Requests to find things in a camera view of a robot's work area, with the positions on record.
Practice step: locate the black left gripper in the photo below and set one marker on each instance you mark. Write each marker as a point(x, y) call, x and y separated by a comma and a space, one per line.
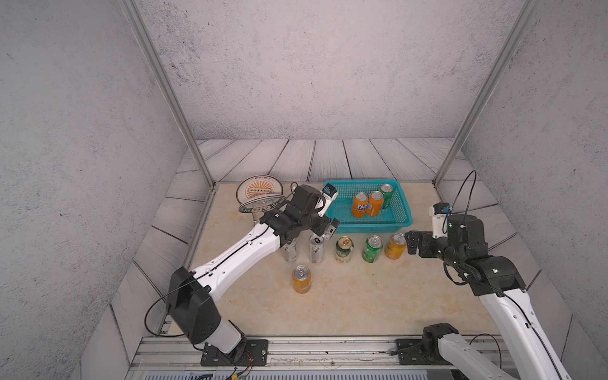
point(321, 229)

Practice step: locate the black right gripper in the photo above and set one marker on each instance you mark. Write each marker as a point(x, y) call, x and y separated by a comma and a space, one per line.
point(427, 239)

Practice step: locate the orange Schweppes can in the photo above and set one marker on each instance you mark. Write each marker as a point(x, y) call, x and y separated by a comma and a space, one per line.
point(396, 246)

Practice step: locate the green white gold-top can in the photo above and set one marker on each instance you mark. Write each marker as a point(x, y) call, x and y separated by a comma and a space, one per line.
point(343, 249)

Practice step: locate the orange Fanta can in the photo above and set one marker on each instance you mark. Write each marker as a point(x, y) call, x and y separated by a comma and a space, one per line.
point(359, 205)

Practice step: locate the green soda can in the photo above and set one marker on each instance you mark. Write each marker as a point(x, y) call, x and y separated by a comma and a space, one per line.
point(372, 249)

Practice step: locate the silver white drink can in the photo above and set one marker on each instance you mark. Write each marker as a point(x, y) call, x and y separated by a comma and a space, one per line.
point(290, 251)

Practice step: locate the orange can silver top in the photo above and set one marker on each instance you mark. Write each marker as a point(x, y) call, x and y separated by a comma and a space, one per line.
point(375, 203)

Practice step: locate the orange yellow can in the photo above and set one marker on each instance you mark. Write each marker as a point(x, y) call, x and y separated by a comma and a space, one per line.
point(301, 279)

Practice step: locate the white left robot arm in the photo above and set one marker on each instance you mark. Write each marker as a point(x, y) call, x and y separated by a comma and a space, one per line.
point(193, 294)

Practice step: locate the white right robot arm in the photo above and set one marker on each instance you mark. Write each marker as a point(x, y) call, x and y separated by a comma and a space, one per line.
point(497, 283)

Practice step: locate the teal plastic basket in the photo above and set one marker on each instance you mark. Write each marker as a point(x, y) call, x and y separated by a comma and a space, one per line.
point(390, 220)

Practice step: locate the green rimmed white plate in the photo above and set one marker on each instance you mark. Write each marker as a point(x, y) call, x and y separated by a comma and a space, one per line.
point(262, 203)

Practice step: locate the orange sunburst plate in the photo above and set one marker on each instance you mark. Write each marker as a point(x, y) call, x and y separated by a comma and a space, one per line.
point(258, 186)

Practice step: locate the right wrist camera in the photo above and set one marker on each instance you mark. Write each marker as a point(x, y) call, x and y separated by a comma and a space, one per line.
point(439, 213)

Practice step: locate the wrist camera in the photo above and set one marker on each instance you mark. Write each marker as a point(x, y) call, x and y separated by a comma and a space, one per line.
point(328, 195)
point(439, 213)

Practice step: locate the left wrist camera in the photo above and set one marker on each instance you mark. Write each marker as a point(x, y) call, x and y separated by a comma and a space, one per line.
point(328, 195)

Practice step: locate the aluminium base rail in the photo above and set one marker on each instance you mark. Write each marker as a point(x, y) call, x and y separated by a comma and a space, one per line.
point(362, 357)

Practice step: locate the left aluminium frame post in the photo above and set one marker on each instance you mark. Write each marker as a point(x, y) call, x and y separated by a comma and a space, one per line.
point(150, 54)

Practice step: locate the aluminium frame post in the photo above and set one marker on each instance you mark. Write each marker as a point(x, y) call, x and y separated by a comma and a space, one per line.
point(506, 52)
point(150, 54)

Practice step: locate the right aluminium frame post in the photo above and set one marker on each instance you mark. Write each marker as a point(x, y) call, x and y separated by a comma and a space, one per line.
point(506, 52)

